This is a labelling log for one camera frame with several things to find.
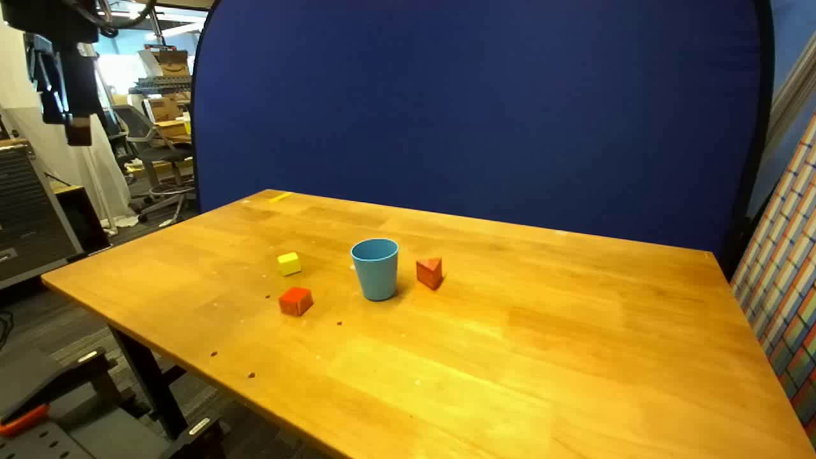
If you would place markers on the blue plastic cup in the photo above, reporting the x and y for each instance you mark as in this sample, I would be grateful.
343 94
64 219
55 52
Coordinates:
376 272

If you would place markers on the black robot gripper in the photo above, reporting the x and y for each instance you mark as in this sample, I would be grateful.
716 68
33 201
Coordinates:
51 17

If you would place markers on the black table leg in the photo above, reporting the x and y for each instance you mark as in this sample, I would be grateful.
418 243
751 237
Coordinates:
150 379

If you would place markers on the metal shelf with boxes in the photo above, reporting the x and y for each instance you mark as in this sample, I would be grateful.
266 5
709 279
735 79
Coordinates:
164 110

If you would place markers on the multicoloured checkered panel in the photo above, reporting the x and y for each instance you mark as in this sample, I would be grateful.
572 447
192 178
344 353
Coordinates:
781 281

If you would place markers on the yellow wooden block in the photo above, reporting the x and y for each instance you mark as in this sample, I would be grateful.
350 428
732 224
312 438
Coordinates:
288 263

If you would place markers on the blue fabric backdrop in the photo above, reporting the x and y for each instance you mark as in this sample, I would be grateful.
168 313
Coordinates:
475 110

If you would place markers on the white hanging cloth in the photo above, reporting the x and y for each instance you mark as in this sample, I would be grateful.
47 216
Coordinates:
89 174

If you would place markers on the black floor base frame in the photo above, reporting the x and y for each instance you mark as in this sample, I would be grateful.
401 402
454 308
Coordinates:
93 425

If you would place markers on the black equipment box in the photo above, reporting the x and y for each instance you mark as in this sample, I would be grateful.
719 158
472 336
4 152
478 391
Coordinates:
27 212

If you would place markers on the orange-red triangular wooden block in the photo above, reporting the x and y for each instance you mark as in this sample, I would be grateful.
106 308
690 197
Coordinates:
429 274

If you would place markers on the red wooden cube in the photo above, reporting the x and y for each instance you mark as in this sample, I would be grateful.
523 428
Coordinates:
297 302

